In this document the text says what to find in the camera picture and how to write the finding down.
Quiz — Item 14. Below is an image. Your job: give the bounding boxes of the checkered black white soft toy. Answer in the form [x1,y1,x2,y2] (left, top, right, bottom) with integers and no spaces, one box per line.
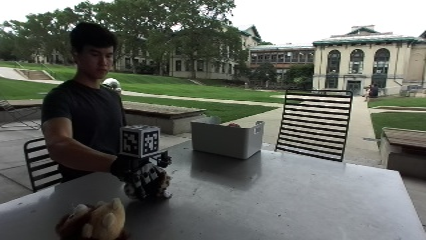
[123,162,173,202]

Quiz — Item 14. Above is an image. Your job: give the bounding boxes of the shiny silver round object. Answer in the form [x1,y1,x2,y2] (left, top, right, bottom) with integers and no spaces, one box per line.
[101,77,124,95]

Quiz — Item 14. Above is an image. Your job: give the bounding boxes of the brick building with green roof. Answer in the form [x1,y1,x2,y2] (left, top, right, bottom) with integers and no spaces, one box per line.
[116,24,316,88]

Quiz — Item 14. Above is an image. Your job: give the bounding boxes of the large green tree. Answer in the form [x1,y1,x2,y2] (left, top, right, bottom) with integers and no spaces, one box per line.
[0,0,250,79]

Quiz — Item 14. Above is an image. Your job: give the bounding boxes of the brown tan soft toy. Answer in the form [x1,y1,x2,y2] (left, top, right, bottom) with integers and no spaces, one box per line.
[55,197,131,240]

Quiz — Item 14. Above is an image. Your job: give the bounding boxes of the small black palm camera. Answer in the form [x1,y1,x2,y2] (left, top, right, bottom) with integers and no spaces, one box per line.
[152,150,173,169]

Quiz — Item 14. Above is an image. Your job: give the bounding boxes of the white cube with black markers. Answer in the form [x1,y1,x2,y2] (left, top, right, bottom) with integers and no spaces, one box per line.
[119,124,161,159]

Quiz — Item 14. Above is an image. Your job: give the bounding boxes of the black slatted metal chair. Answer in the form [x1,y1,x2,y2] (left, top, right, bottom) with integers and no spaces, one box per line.
[23,137,64,193]
[274,88,354,163]

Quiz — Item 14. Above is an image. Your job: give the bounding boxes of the cream building with arched windows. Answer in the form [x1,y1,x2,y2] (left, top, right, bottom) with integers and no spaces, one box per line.
[312,24,426,98]

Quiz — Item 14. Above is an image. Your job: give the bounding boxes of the the person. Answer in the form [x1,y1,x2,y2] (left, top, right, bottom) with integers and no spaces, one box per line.
[40,21,128,184]

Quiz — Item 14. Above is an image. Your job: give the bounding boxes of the folding metal chair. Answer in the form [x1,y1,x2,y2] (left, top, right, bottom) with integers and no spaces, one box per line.
[0,98,43,131]

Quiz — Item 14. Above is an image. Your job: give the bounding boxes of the concrete bench with wooden top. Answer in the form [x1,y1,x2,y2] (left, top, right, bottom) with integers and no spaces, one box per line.
[121,100,208,136]
[380,126,426,180]

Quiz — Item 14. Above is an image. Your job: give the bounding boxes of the outdoor concrete stairs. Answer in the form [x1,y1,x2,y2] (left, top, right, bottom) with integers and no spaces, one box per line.
[15,68,56,81]

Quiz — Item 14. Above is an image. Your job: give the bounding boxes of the grey plastic bin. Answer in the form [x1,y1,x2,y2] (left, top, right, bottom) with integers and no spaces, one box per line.
[191,116,266,160]

